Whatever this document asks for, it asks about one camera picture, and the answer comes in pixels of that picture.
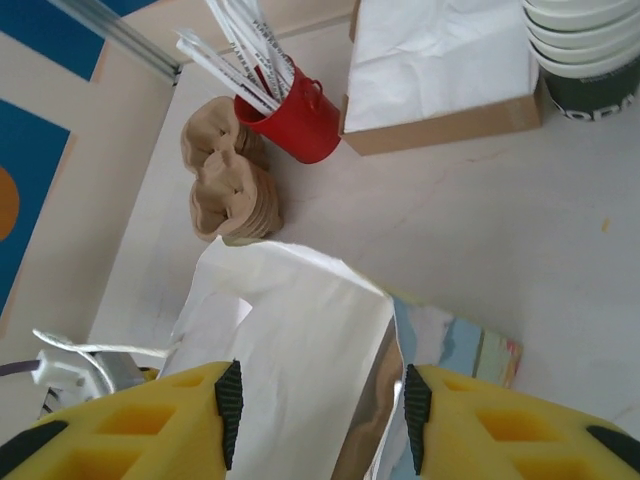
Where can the aluminium frame post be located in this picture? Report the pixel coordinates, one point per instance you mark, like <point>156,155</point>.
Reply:
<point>135,45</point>

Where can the stack of paper coffee cups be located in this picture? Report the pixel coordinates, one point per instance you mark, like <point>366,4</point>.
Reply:
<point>590,85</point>

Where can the white paper-wrapped straw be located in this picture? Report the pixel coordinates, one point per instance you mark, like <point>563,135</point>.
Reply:
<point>240,35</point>
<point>227,71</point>
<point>272,47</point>

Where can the red metal bucket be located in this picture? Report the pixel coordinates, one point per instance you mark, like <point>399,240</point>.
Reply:
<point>300,125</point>

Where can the white paper napkins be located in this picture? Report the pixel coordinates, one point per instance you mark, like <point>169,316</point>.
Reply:
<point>440,55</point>

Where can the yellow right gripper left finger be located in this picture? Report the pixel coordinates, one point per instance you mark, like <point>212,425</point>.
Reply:
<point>150,430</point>

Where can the floral insulated paper bag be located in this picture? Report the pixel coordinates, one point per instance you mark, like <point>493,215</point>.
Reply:
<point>300,325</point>

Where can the stack of pulp cup carriers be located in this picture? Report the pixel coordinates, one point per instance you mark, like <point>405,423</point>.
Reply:
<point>225,190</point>

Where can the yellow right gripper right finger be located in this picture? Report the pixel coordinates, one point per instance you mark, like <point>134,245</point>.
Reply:
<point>500,435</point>

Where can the cardboard napkin box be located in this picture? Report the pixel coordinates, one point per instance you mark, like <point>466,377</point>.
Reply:
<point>450,127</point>

